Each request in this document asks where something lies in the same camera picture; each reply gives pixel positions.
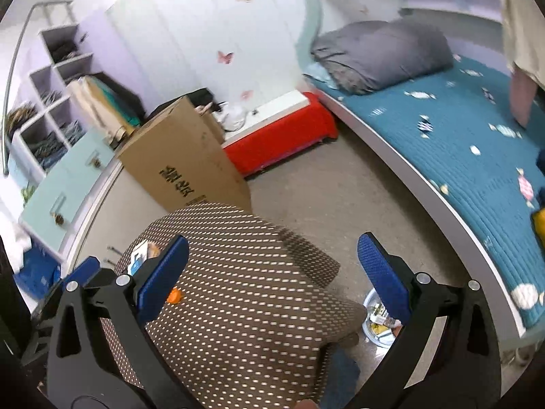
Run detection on clear plastic trash bin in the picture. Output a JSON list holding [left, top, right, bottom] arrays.
[[362, 289, 402, 349]]

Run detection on blue storage bag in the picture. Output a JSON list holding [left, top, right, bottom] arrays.
[[14, 242, 61, 301]]

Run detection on mint green drawer cabinet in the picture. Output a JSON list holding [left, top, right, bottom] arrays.
[[21, 129, 114, 251]]

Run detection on orange plastic cap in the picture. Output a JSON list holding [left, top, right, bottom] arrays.
[[167, 288, 185, 305]]

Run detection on white cube shelf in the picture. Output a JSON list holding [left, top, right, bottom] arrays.
[[9, 22, 93, 185]]

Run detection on brown cardboard box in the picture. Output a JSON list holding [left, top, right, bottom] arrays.
[[116, 97, 252, 212]]

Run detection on hanging clothes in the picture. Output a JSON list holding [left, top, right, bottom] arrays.
[[66, 74, 145, 146]]

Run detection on brown polka dot tablecloth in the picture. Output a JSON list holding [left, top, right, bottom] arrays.
[[99, 201, 369, 409]]

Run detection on yellow garment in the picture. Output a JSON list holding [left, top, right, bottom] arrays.
[[531, 208, 545, 246]]

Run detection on blue patterned bed sheet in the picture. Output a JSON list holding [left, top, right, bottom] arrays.
[[305, 56, 544, 329]]

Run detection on red bed step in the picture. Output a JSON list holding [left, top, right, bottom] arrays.
[[224, 92, 338, 177]]

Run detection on grey folded quilt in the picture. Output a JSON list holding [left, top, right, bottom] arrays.
[[310, 18, 454, 95]]

